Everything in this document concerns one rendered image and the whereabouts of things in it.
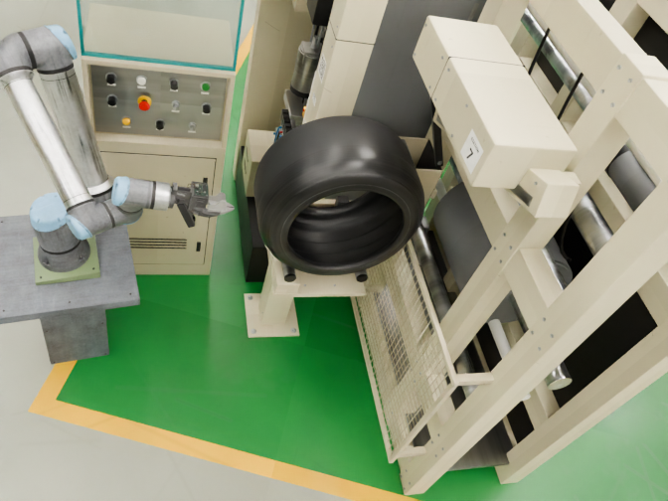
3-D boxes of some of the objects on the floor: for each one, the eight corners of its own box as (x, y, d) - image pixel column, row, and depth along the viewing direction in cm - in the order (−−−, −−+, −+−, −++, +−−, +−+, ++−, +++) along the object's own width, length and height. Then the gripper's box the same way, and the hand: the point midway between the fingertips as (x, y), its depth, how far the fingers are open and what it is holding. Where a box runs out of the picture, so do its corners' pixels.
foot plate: (244, 294, 314) (244, 292, 313) (292, 294, 322) (293, 291, 320) (248, 337, 298) (249, 335, 296) (299, 336, 306) (299, 334, 304)
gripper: (172, 196, 181) (239, 204, 189) (171, 176, 186) (237, 185, 194) (167, 215, 186) (233, 222, 195) (167, 194, 192) (231, 203, 200)
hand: (230, 209), depth 196 cm, fingers closed
